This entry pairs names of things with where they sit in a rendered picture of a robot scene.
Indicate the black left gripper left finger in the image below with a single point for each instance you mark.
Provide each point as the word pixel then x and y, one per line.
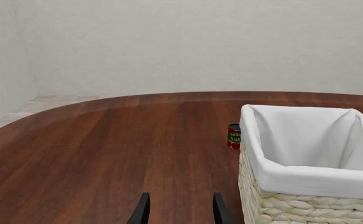
pixel 141 212

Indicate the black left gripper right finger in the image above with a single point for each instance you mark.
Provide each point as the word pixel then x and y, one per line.
pixel 221 212

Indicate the woven basket with white liner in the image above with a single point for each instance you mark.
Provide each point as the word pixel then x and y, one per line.
pixel 309 163

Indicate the red tomato sauce tin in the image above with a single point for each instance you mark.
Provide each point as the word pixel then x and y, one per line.
pixel 233 137

